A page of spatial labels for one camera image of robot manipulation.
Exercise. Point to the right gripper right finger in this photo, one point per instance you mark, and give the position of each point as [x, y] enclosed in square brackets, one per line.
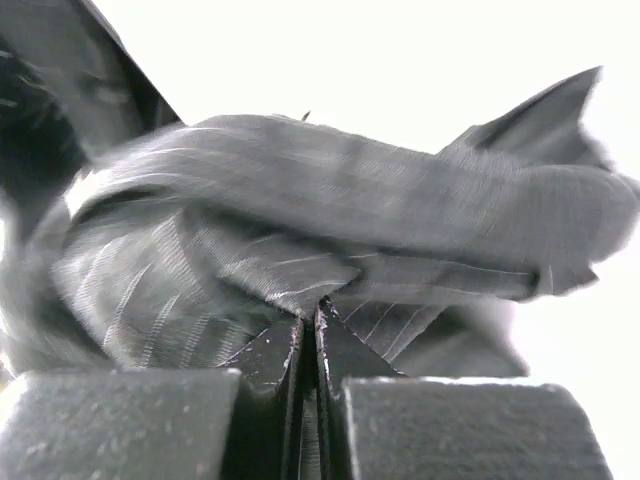
[375, 423]

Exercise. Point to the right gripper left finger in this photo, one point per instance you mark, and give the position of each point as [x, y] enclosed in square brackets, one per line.
[239, 421]

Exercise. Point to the black pinstripe shirt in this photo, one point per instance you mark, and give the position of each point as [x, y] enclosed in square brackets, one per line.
[175, 248]

